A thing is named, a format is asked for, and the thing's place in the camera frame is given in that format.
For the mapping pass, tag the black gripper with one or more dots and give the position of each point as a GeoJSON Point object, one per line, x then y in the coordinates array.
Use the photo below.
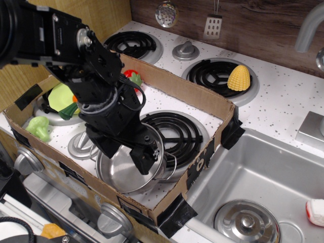
{"type": "Point", "coordinates": [111, 112]}

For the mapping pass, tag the orange toy carrot green top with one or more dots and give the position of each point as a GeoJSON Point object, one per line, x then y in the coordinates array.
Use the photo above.
{"type": "Point", "coordinates": [68, 112]}

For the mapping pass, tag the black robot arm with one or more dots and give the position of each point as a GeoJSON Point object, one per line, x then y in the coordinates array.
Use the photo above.
{"type": "Point", "coordinates": [36, 35]}

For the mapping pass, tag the light green plate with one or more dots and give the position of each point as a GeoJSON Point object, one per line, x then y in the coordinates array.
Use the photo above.
{"type": "Point", "coordinates": [61, 97]}

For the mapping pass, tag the silver front stove knob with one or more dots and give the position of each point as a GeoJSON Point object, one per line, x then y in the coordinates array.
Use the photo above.
{"type": "Point", "coordinates": [81, 147]}

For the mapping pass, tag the silver stove knob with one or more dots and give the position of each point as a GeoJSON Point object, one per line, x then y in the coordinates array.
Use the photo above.
{"type": "Point", "coordinates": [185, 52]}
{"type": "Point", "coordinates": [81, 147]}

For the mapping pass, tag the black front right burner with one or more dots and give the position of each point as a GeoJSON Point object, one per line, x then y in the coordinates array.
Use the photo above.
{"type": "Point", "coordinates": [182, 139]}

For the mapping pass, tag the black burner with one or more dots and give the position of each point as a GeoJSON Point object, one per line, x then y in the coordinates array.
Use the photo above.
{"type": "Point", "coordinates": [182, 139]}
{"type": "Point", "coordinates": [214, 75]}
{"type": "Point", "coordinates": [131, 43]}
{"type": "Point", "coordinates": [45, 105]}

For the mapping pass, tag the silver oven knob right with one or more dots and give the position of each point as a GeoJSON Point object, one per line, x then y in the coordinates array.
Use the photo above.
{"type": "Point", "coordinates": [112, 222]}

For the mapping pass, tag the silver oven knob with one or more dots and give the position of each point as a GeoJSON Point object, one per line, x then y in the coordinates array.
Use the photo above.
{"type": "Point", "coordinates": [112, 222]}
{"type": "Point", "coordinates": [26, 162]}

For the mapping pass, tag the brown cardboard fence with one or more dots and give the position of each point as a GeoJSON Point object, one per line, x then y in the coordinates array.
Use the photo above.
{"type": "Point", "coordinates": [157, 214]}

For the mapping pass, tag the black front left burner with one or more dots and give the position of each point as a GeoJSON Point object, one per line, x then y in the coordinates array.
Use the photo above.
{"type": "Point", "coordinates": [45, 105]}

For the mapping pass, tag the green toy broccoli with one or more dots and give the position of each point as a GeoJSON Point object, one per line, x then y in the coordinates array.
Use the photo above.
{"type": "Point", "coordinates": [38, 126]}

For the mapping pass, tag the silver oven knob left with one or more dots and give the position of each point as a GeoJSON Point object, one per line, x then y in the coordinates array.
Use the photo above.
{"type": "Point", "coordinates": [26, 162]}

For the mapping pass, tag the black back left burner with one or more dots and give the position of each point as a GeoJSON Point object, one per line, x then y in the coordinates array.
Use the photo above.
{"type": "Point", "coordinates": [131, 43]}

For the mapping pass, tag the orange toy at bottom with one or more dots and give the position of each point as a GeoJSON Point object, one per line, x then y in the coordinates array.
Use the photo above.
{"type": "Point", "coordinates": [52, 230]}

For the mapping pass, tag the black back right burner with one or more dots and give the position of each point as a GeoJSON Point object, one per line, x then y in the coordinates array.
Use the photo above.
{"type": "Point", "coordinates": [214, 75]}

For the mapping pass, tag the silver back stove knob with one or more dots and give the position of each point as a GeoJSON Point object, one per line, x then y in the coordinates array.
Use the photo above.
{"type": "Point", "coordinates": [185, 52]}

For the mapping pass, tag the yellow toy corn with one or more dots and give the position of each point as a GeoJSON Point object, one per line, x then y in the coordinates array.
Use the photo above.
{"type": "Point", "coordinates": [239, 80]}

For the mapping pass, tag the steel pot lid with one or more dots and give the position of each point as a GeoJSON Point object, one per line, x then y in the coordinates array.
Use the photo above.
{"type": "Point", "coordinates": [247, 221]}

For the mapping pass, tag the hanging silver strainer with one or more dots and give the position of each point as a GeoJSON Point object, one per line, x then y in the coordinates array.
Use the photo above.
{"type": "Point", "coordinates": [166, 14]}

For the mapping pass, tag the hanging silver spatula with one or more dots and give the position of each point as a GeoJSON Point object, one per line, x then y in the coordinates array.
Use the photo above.
{"type": "Point", "coordinates": [213, 24]}

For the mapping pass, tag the steel sink basin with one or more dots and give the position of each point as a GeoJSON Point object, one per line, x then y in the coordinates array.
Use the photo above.
{"type": "Point", "coordinates": [259, 168]}

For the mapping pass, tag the white red toy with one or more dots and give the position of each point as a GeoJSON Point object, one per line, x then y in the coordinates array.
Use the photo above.
{"type": "Point", "coordinates": [314, 211]}

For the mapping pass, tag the grey faucet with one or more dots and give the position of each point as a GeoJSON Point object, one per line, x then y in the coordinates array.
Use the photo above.
{"type": "Point", "coordinates": [309, 28]}

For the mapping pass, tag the steel pot with handles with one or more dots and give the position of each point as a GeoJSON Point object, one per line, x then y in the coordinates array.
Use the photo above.
{"type": "Point", "coordinates": [121, 174]}

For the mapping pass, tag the silver faucet handle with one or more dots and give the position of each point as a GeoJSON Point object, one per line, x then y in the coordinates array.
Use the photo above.
{"type": "Point", "coordinates": [320, 59]}

